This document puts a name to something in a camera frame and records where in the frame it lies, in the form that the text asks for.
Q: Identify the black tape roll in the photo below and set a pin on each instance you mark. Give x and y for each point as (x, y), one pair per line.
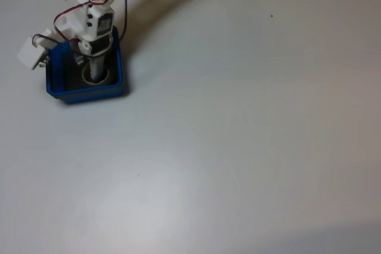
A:
(89, 83)

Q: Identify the blue plastic box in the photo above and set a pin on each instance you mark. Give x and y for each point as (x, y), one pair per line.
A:
(89, 96)

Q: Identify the black square liner pad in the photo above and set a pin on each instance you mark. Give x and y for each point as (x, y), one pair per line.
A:
(71, 78)

